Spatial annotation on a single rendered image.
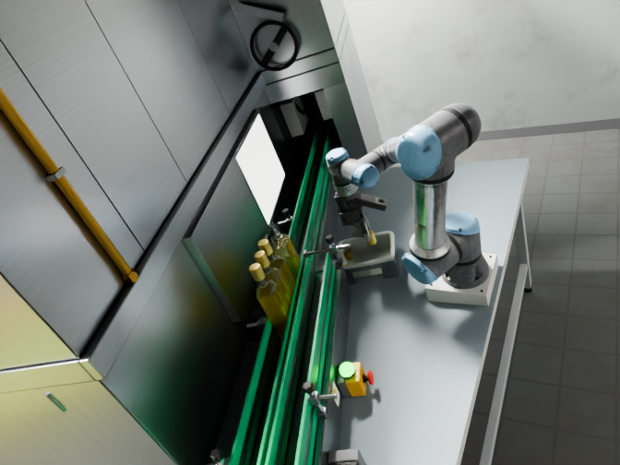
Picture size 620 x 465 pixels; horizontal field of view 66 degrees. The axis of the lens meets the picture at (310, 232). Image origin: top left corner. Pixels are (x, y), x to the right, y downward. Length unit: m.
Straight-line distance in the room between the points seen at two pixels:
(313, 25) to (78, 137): 1.32
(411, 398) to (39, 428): 0.94
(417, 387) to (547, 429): 0.89
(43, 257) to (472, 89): 3.38
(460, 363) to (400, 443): 0.29
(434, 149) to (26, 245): 0.84
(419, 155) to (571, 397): 1.46
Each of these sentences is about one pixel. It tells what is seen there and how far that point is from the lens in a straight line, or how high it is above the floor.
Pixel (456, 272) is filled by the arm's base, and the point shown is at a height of 0.86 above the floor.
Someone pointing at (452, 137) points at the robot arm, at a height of 1.40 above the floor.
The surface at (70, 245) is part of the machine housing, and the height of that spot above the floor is 1.56.
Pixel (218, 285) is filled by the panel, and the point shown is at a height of 1.14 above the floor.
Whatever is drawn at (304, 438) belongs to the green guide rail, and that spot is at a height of 0.95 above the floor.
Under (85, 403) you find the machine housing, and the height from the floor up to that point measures 1.26.
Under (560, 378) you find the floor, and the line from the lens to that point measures 2.38.
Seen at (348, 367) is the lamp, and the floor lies 0.85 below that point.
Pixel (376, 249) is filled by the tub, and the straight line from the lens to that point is 1.91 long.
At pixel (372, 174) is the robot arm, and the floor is 1.21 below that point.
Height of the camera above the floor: 1.93
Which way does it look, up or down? 32 degrees down
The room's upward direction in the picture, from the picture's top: 23 degrees counter-clockwise
